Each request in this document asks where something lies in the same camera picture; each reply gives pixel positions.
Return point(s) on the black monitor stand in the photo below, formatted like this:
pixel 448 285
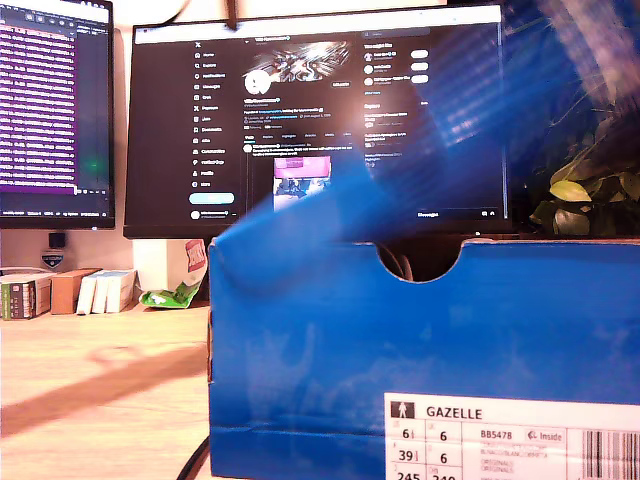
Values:
pixel 57 240

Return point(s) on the dark shield badge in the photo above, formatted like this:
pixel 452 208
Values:
pixel 53 260

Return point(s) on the green and white box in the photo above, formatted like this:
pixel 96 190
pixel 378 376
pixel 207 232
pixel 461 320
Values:
pixel 22 300

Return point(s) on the blue shoebox with hinged lid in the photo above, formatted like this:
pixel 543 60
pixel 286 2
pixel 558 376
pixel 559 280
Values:
pixel 325 350

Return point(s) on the wide black computer monitor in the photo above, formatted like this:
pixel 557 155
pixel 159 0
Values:
pixel 175 125

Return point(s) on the white container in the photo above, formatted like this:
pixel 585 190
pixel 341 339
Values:
pixel 157 265

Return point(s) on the red and white packet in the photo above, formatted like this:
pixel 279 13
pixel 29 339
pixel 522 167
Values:
pixel 196 260

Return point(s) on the black monitor with purple text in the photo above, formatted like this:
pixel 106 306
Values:
pixel 92 100

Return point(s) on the green snack bag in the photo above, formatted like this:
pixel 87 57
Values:
pixel 170 299

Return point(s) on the green leafy houseplant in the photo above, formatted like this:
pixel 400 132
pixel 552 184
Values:
pixel 570 192

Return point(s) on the brown cardboard box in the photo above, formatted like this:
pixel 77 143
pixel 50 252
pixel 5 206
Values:
pixel 67 295

